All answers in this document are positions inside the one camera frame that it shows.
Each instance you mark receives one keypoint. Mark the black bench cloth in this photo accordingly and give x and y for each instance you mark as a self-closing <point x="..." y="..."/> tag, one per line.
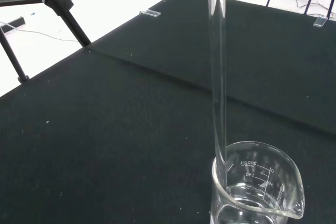
<point x="131" y="129"/>

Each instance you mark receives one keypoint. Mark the glass beaker with water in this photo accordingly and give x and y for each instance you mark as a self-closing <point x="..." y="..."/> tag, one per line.
<point x="283" y="182"/>

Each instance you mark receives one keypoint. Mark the black flat floor bar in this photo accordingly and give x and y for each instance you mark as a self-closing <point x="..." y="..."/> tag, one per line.
<point x="15" y="22"/>

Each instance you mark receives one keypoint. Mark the clear plastic cloth clip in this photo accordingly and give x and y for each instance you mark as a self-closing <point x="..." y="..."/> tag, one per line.
<point x="320" y="22"/>
<point x="151" y="13"/>

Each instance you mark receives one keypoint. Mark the black camera tripod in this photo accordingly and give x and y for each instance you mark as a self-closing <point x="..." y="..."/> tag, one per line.
<point x="65" y="16"/>

